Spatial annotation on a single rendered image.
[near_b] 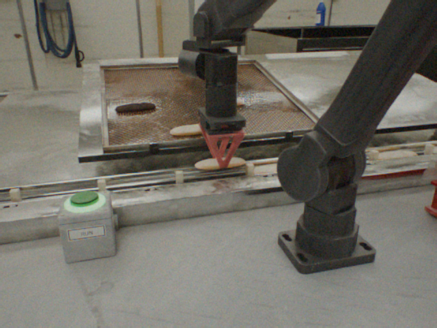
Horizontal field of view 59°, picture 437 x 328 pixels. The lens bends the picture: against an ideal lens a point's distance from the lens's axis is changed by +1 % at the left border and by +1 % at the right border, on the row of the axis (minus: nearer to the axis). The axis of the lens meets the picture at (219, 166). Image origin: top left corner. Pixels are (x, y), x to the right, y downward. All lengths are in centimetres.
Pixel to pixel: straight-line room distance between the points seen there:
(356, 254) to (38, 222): 47
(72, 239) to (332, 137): 37
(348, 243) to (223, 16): 38
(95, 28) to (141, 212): 379
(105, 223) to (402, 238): 45
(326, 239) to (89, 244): 33
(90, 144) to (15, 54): 367
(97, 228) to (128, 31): 388
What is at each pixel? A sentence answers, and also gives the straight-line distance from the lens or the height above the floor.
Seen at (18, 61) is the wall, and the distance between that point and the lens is 448.
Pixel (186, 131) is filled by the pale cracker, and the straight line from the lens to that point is 85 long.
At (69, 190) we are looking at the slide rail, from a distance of 75.
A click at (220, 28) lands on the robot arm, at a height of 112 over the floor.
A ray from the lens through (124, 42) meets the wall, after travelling 438.
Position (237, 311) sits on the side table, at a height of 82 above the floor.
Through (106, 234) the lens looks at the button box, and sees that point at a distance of 58.
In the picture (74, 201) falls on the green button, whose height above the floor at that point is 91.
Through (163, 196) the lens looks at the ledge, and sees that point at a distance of 66.
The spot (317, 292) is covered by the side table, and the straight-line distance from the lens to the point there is 54.
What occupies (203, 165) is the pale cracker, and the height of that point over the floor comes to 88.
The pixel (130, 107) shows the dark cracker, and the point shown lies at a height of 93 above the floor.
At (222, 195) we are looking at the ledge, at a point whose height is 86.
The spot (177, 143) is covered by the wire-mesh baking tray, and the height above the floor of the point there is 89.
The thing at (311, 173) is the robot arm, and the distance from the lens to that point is 51.
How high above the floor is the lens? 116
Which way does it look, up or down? 23 degrees down
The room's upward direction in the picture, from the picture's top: straight up
